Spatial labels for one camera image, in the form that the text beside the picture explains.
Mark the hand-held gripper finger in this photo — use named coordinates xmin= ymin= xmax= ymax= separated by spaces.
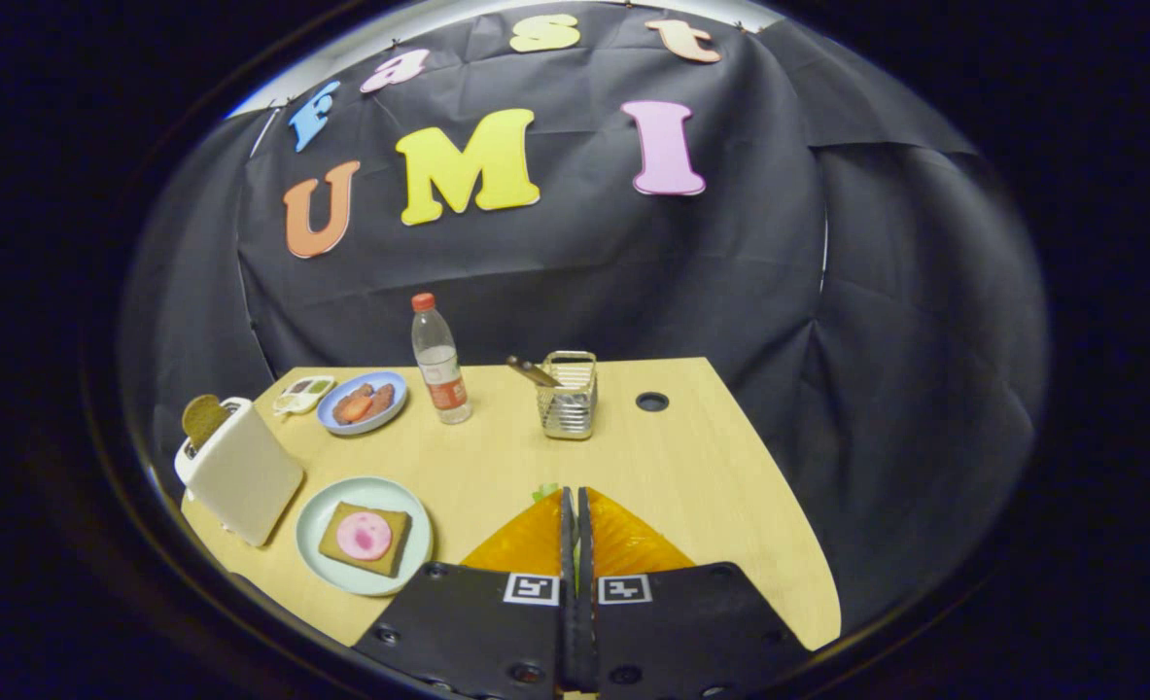
xmin=577 ymin=486 xmax=814 ymax=700
xmin=351 ymin=486 xmax=578 ymax=700

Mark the square bread slice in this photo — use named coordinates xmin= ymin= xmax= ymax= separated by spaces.
xmin=318 ymin=501 xmax=412 ymax=579

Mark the pink ham slice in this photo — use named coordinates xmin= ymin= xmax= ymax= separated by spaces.
xmin=335 ymin=510 xmax=394 ymax=563

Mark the light green plate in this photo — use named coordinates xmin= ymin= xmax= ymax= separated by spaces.
xmin=296 ymin=475 xmax=434 ymax=597

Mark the clear bottle with red cap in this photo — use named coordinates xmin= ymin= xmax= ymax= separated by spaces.
xmin=410 ymin=292 xmax=473 ymax=426

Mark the blue plate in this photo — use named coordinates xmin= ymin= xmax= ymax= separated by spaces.
xmin=317 ymin=371 xmax=409 ymax=437

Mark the white divided condiment dish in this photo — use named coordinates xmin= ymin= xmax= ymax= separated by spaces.
xmin=272 ymin=374 xmax=336 ymax=417

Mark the white toaster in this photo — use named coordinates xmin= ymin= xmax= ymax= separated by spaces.
xmin=174 ymin=396 xmax=305 ymax=547

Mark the metal wire utensil holder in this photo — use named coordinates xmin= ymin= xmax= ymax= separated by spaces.
xmin=537 ymin=351 xmax=599 ymax=440

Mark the brown-handled utensil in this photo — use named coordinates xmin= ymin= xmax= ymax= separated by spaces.
xmin=506 ymin=355 xmax=561 ymax=390

